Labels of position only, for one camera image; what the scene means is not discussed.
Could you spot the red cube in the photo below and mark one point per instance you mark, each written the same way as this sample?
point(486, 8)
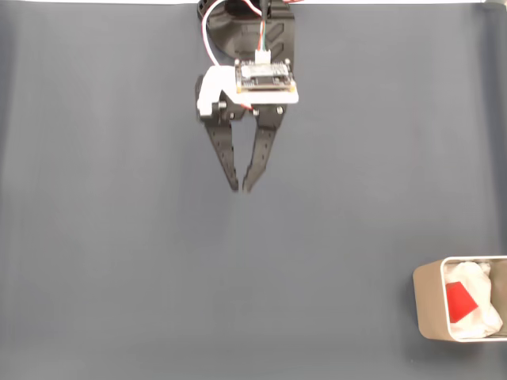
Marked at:
point(459, 302)

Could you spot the beige rounded box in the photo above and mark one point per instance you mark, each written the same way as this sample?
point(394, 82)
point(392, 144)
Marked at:
point(428, 301)

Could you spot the dark grey table mat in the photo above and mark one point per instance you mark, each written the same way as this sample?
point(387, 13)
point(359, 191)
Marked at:
point(158, 237)

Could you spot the white crumpled cloth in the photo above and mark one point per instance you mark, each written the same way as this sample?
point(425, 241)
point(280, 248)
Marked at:
point(483, 316)

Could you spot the camera board with white mount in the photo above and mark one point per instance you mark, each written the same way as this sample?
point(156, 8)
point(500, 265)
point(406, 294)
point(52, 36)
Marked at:
point(265, 77)

